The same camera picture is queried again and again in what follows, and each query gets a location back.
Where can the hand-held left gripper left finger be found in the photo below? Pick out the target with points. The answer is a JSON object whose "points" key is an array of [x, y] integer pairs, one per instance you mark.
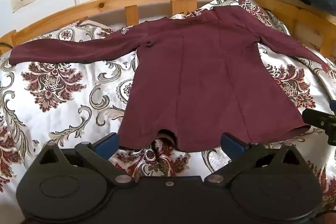
{"points": [[107, 145]]}

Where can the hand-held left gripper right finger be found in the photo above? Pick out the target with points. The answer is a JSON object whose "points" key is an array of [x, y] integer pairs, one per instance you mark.
{"points": [[232, 145]]}

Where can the wooden bed frame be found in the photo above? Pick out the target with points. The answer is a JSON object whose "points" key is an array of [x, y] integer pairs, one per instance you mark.
{"points": [[110, 1]]}

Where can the floral satin blanket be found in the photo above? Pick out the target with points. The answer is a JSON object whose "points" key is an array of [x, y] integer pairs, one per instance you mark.
{"points": [[65, 113]]}

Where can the maroon long-sleeved shirt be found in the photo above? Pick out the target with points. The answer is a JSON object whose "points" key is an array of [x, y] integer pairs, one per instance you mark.
{"points": [[199, 77]]}

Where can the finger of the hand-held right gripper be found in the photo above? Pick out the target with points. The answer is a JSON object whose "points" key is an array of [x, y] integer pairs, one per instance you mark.
{"points": [[319, 119]]}

